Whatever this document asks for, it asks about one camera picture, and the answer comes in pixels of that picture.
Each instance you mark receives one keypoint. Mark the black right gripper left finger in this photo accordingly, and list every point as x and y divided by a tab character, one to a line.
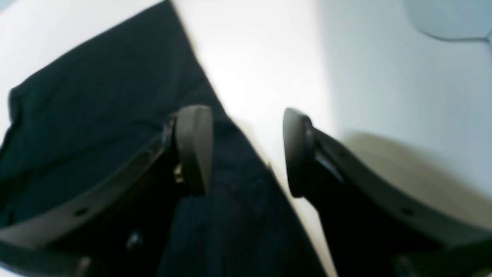
119	227

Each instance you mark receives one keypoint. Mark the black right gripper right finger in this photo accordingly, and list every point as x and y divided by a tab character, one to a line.
371	228

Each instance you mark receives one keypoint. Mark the black T-shirt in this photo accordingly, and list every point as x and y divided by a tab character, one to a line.
84	115

